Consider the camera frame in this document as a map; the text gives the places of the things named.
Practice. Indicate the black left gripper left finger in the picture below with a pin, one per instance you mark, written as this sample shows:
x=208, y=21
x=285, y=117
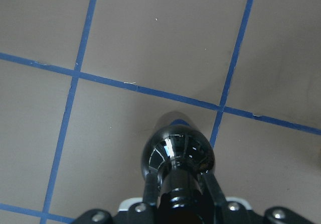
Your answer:
x=150, y=194

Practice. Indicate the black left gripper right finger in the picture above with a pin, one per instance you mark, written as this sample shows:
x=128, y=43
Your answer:
x=213, y=188

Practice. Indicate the black wine bottle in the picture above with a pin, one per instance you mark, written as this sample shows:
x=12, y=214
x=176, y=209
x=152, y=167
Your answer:
x=178, y=153

